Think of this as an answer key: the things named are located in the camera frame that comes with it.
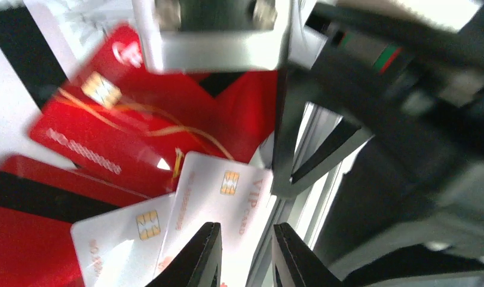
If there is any red card black stripe left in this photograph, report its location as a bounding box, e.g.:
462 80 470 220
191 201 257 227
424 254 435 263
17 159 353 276
0 154 146 286

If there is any aluminium rail frame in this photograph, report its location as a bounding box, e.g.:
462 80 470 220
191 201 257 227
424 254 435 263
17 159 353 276
246 103 361 286

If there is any white vip chip card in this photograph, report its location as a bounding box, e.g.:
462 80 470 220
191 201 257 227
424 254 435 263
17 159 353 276
155 151 275 286

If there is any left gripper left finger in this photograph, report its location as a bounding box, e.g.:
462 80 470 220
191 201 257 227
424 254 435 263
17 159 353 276
147 222 222 287

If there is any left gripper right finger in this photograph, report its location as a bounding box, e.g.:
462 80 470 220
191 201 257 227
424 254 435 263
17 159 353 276
272 222 342 287

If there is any white floral card front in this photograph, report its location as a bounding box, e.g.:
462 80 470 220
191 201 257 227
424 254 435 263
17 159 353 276
71 194 175 286

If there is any red card gold ribbon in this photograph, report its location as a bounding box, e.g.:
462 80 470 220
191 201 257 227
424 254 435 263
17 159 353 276
29 23 278 197

